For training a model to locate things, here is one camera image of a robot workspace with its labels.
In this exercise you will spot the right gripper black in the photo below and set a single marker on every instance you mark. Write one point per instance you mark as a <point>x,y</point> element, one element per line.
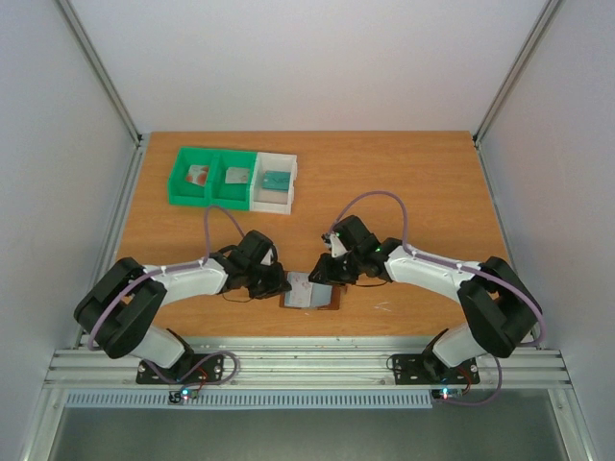
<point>328,271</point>

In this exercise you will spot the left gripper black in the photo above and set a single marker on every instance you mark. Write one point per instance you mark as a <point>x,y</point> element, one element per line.
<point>280,284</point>

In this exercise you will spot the brown leather card holder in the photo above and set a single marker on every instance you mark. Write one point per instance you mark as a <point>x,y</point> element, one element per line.
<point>323,297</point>

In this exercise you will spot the teal credit card with chip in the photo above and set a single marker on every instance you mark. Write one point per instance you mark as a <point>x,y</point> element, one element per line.
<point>276,180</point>

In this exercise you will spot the white card red circles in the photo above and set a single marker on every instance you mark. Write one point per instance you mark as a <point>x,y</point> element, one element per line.
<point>197,174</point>

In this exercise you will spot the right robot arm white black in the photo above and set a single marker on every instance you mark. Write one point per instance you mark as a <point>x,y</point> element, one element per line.
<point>499,310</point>

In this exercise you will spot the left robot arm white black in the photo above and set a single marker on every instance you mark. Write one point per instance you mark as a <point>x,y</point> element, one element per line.
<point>119,310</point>

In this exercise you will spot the grey card in bin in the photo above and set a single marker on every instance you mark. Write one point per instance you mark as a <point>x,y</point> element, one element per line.
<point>237,175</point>

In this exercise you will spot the white plastic bin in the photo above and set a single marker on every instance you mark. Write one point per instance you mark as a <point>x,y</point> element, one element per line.
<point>269,201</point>

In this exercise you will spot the green two-compartment bin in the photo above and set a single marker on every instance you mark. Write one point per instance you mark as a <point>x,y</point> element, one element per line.
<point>215,191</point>

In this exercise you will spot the left controller board with LEDs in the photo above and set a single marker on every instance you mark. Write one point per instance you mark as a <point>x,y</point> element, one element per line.
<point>185,395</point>

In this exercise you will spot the controller board with leds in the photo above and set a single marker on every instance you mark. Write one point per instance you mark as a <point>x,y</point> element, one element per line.
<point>185,395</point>
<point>448,393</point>

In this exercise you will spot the right controller board with LEDs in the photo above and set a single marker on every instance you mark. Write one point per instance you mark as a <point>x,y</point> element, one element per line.
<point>448,393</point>

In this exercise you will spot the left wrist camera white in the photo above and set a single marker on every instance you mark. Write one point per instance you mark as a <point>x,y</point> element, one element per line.
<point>271,256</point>

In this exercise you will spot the aluminium rail frame front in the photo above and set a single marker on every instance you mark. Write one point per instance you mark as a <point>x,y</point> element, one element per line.
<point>335,362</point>

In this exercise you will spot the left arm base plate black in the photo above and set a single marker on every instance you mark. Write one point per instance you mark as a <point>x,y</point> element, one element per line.
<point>211,370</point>

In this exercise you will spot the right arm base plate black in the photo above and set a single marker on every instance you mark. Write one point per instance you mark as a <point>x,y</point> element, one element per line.
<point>408,370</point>

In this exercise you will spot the grey slotted cable duct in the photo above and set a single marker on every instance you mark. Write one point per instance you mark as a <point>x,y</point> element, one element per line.
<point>251,399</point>

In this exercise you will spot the left aluminium corner post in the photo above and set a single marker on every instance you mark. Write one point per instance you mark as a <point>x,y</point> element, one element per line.
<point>85,43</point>

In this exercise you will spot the aluminium corner post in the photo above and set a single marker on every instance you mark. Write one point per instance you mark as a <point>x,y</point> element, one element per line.
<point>539,28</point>
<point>85,43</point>

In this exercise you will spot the right aluminium corner post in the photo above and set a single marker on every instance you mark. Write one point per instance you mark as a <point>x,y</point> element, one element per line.
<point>539,28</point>

